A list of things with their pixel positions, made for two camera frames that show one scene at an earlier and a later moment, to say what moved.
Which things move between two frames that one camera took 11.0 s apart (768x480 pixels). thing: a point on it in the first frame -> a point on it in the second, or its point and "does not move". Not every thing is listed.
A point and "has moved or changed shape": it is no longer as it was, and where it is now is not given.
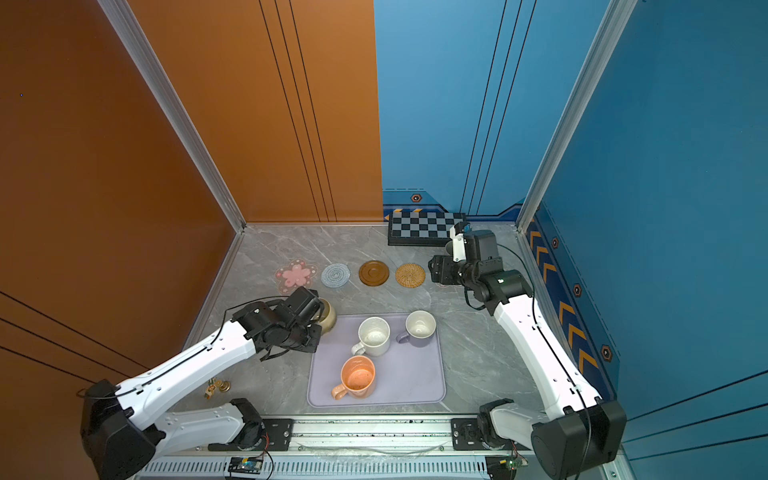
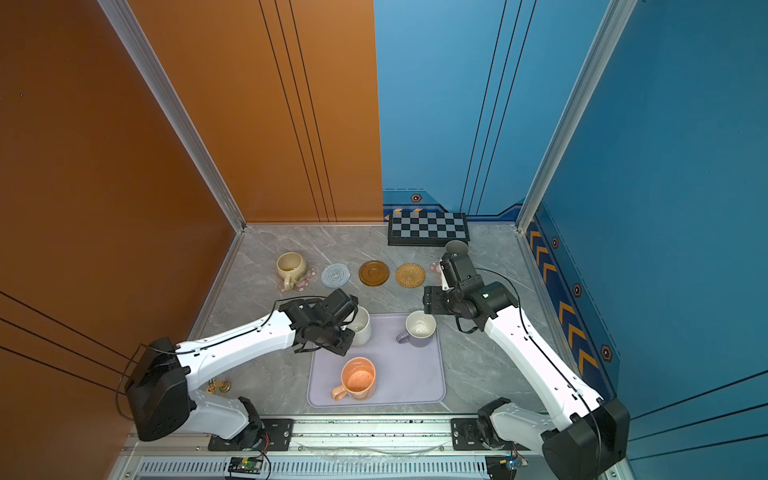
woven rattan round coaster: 410,275 does not move
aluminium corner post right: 615,19 does not move
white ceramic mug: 374,336 has moved or changed shape
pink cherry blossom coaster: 295,275 does not move
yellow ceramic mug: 328,316 has moved or changed shape
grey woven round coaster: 335,275 does not move
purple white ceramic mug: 420,326 does not move
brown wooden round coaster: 374,273 does not move
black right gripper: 442,265 -> 431,300
